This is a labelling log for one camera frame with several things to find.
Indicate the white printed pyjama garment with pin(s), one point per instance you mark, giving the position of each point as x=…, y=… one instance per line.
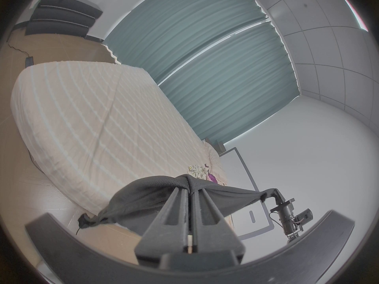
x=197, y=171

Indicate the black T-shirt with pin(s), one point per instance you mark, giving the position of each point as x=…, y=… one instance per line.
x=142, y=197

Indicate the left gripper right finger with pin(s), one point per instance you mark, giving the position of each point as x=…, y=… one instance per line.
x=222, y=235

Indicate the black chest of drawers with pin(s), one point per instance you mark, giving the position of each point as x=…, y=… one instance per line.
x=62, y=19

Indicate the grey bedside table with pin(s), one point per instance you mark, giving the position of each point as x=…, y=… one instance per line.
x=217, y=145

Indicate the purple garment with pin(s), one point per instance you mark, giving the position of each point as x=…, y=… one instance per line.
x=212, y=177

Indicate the cream pillow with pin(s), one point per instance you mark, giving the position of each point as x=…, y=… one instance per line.
x=213, y=155

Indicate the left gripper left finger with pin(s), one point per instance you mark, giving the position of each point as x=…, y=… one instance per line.
x=157, y=235

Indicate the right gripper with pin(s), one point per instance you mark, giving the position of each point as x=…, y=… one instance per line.
x=286, y=217

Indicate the bed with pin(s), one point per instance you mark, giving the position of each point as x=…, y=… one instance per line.
x=88, y=114

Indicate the blue-green curtain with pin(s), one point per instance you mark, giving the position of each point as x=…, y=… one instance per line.
x=183, y=19
x=237, y=81

